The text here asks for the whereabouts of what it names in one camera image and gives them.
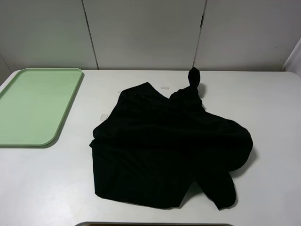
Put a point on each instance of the black short sleeve shirt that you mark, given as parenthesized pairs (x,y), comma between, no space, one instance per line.
(152,148)

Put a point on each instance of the light green plastic tray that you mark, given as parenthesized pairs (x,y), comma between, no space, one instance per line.
(34,104)

